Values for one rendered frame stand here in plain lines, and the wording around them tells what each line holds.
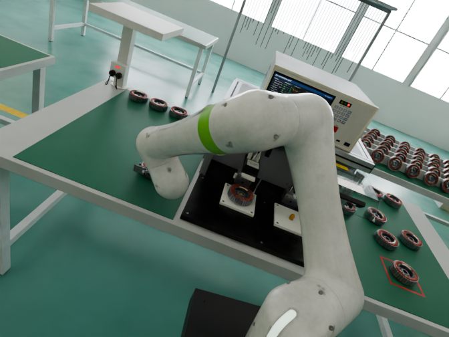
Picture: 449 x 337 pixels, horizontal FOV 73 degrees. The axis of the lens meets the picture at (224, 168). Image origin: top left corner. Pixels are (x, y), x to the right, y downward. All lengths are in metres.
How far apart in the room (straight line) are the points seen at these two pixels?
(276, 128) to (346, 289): 0.38
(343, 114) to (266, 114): 0.77
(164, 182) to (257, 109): 0.46
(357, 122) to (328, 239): 0.71
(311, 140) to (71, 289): 1.46
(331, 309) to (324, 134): 0.35
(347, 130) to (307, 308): 0.85
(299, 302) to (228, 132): 0.35
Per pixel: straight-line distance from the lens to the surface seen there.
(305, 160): 0.69
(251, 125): 0.55
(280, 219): 1.33
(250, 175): 1.30
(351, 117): 1.31
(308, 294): 0.67
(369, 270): 1.47
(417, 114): 8.56
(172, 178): 0.92
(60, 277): 1.86
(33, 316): 1.75
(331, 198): 0.70
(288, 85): 1.24
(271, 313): 0.62
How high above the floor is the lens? 1.52
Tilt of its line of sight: 30 degrees down
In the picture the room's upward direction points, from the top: 23 degrees clockwise
